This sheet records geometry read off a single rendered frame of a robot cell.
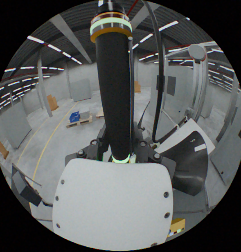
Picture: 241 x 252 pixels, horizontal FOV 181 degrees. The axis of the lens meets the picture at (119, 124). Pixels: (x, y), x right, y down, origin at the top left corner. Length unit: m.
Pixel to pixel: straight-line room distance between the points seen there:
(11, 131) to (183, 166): 6.29
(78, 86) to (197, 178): 7.61
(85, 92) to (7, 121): 6.80
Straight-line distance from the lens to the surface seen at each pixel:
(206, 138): 0.49
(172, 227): 0.61
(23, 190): 0.71
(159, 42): 0.16
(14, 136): 6.21
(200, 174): 0.18
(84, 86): 7.39
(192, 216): 1.12
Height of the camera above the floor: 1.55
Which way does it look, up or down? 34 degrees down
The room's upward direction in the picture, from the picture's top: 4 degrees counter-clockwise
